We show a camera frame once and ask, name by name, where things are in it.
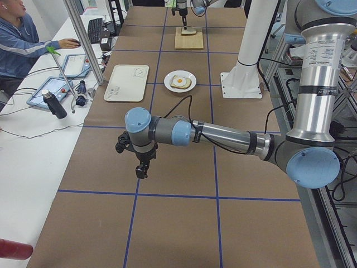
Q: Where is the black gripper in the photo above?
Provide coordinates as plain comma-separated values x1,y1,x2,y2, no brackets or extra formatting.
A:
133,145,158,179
171,7,188,30

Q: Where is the bread slice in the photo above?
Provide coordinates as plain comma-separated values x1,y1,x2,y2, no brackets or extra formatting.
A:
181,27,197,36
170,75,191,89

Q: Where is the white round plate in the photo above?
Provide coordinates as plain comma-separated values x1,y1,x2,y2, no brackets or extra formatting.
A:
164,70,197,93

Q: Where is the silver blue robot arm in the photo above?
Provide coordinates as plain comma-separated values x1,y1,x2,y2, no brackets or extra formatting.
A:
115,1,356,189
168,0,216,30

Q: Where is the bread slice under egg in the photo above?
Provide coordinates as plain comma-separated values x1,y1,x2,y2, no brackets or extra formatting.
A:
170,75,191,89

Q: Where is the wooden cutting board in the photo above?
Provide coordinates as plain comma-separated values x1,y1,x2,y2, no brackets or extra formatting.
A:
175,27,204,50

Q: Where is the fried egg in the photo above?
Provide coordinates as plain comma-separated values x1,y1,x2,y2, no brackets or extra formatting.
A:
172,76,186,87

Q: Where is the cream bear serving tray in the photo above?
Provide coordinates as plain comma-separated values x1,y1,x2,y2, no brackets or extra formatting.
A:
103,64,149,102

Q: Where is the black keyboard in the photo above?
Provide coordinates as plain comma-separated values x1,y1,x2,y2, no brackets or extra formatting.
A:
87,18,103,44

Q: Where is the folded dark umbrella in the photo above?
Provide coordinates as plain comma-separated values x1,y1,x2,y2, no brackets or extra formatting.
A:
76,80,86,107

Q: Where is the black water bottle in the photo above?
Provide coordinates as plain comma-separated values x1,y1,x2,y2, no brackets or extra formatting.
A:
41,89,67,119

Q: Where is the teach pendant tablet near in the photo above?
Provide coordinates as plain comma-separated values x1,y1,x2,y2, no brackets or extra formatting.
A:
26,76,74,110

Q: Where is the teach pendant tablet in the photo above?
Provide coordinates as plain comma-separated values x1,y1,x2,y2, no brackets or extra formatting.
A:
26,76,74,110
62,54,91,79

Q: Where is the teach pendant tablet far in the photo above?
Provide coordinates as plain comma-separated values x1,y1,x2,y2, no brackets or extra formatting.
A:
62,54,91,79

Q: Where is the red cylinder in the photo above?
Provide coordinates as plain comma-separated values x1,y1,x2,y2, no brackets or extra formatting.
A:
0,238,33,260

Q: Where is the person in blue hoodie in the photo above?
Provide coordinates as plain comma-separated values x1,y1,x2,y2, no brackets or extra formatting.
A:
1,1,80,98

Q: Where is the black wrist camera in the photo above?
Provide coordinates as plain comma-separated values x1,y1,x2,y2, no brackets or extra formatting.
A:
115,131,135,154

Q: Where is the white camera stand base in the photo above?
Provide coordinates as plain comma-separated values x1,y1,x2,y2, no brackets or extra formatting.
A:
221,1,265,99

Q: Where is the aluminium frame post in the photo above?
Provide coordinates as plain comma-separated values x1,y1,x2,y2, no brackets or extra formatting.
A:
63,0,105,85

